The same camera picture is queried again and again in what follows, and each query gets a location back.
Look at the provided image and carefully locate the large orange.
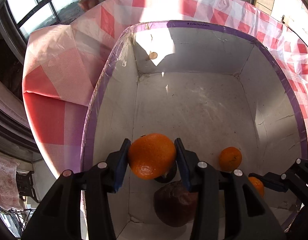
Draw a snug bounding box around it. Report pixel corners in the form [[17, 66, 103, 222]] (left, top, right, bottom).
[[128, 133, 176, 180]]

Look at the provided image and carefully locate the partly hidden small orange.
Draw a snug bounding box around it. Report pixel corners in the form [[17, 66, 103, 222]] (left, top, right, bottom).
[[248, 177, 265, 198]]

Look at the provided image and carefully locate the dark red apple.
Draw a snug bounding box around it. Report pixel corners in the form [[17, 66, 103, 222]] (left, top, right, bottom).
[[153, 180, 198, 227]]

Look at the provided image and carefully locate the dark small fruit in box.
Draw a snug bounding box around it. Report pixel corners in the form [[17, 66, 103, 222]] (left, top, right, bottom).
[[155, 162, 177, 184]]

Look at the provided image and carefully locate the purple-edged cardboard box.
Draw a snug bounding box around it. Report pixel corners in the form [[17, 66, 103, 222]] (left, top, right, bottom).
[[81, 21, 308, 239]]

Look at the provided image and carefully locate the red white checkered tablecloth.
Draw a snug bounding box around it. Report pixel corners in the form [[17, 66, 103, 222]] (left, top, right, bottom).
[[23, 0, 308, 179]]

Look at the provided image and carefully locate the window frame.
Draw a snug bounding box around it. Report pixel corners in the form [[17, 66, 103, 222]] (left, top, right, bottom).
[[0, 0, 84, 63]]

